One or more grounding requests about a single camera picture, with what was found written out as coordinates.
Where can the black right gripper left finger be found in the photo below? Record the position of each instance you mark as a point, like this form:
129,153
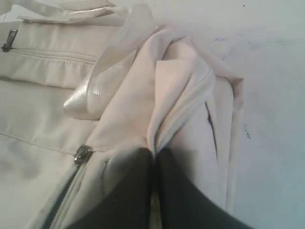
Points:
128,206

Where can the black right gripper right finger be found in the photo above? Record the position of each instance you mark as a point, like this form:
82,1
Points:
183,206

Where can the cream canvas bag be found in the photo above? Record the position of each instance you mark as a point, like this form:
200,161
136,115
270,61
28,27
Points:
83,86

